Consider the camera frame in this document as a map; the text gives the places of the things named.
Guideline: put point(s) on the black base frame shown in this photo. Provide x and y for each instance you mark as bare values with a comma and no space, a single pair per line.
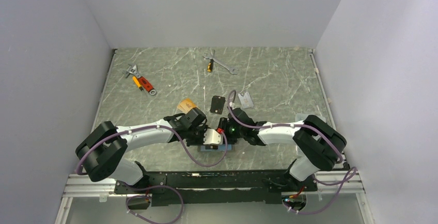
162,195

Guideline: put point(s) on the red adjustable wrench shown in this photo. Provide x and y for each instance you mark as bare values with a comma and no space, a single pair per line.
148,87

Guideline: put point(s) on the clear plastic screw box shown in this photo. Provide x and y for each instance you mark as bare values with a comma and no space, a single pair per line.
301,117

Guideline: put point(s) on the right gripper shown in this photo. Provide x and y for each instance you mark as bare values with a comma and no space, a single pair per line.
224,123

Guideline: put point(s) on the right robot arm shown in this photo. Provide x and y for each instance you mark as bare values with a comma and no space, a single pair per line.
320,144

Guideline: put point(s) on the silver credit card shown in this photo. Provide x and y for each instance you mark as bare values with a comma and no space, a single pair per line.
245,100

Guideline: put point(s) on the grey card holder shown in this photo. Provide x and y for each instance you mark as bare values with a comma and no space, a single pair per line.
214,148

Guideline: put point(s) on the yellow black screwdriver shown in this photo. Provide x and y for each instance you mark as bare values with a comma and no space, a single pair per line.
210,65

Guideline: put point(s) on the silver open-end wrench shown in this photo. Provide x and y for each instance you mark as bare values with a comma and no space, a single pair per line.
231,70

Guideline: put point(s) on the gold credit card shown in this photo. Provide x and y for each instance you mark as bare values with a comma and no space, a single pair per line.
186,105

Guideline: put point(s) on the orange utility knife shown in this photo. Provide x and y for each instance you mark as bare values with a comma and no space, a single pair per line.
138,84

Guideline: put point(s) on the aluminium rail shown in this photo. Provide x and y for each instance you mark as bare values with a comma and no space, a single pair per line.
322,182

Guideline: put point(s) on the black credit card stack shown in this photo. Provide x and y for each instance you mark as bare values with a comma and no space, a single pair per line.
217,104

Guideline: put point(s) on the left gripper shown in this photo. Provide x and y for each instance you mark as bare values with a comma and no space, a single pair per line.
203,128

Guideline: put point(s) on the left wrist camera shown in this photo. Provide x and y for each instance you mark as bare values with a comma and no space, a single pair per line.
212,137

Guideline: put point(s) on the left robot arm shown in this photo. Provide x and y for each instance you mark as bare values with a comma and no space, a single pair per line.
101,153

